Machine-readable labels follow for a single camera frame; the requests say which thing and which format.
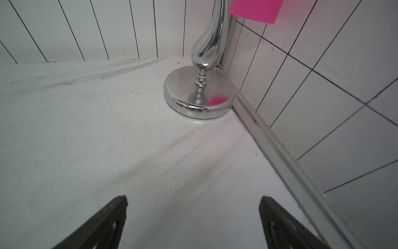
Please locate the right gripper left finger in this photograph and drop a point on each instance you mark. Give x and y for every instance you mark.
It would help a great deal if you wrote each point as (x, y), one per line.
(101, 231)

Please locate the pink disc lower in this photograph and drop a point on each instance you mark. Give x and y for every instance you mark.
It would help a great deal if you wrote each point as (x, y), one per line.
(265, 11)

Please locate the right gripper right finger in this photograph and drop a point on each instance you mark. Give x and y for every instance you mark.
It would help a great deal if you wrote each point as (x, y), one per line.
(282, 230)

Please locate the chrome cup holder stand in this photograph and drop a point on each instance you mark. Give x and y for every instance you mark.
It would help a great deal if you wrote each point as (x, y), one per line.
(200, 91)

